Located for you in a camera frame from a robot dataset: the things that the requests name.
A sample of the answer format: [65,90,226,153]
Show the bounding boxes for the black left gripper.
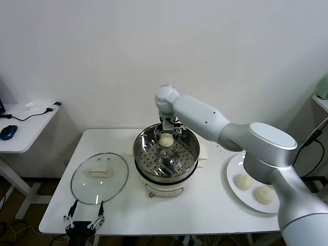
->
[63,199,106,238]

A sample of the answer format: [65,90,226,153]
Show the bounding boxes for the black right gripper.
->
[154,118,187,144]

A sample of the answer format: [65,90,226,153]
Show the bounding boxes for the white steamed baozi bun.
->
[158,132,175,149]
[234,173,254,191]
[253,186,274,205]

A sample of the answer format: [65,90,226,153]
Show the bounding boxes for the glass lid with cream handle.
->
[71,153,129,206]

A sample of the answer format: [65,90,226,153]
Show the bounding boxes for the stainless steel steamer basket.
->
[126,122,208,179]

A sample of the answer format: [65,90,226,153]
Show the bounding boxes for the scattered dark crumbs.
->
[210,143,226,154]

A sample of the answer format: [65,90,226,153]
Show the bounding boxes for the cream electric cooker base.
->
[135,153,206,198]

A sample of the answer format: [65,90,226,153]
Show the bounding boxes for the white round plate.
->
[225,153,280,215]

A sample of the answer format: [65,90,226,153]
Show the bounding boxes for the white side table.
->
[0,102,62,221]

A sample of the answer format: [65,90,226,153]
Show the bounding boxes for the blue computer mouse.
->
[0,125,18,141]

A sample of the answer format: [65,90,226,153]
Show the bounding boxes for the dark laptop screen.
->
[0,76,7,116]

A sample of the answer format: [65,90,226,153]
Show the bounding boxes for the white shelf board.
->
[312,94,328,113]

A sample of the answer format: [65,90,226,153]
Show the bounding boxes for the mint green appliance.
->
[315,76,328,99]

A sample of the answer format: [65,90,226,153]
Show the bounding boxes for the thin black desk cable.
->
[0,107,56,121]

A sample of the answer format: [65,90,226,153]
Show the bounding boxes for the black power cable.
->
[292,129,326,178]

